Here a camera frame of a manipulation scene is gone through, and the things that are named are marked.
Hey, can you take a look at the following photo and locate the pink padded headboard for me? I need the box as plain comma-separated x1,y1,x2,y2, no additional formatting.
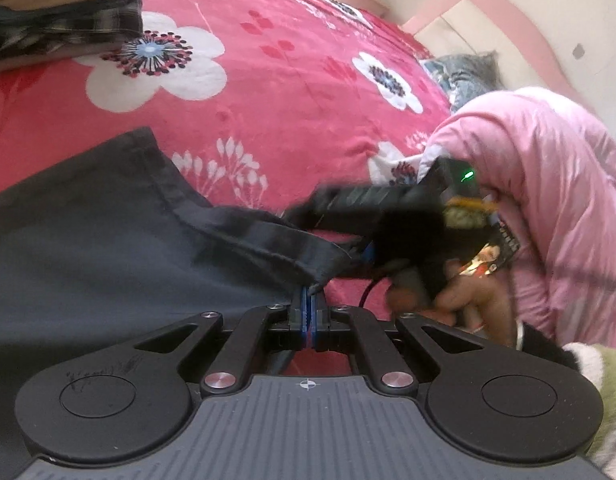
400,0,596,116

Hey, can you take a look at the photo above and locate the pink quilt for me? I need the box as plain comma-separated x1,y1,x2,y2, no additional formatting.
418,86,616,357

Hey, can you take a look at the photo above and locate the stack of khaki and dark clothes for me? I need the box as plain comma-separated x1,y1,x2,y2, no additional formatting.
0,0,144,76

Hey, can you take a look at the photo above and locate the red floral blanket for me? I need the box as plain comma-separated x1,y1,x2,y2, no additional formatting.
0,0,459,322

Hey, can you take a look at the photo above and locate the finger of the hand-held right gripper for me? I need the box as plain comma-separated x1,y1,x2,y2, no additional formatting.
284,184,383,235
345,240,389,275

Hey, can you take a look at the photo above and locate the dark grey garment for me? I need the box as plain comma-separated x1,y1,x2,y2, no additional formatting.
0,127,359,480

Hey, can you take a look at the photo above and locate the black cable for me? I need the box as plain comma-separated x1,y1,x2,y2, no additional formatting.
358,260,413,309

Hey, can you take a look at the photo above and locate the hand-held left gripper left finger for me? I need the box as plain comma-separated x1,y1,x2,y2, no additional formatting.
132,287,309,398

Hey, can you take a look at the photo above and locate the person's right hand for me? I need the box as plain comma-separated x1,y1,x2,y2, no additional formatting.
388,260,520,350

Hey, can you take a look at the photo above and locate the blue-grey patterned pillow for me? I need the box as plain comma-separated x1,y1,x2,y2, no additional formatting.
420,50,504,113

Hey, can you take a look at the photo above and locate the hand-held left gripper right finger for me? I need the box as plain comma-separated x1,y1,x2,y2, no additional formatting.
308,287,485,398

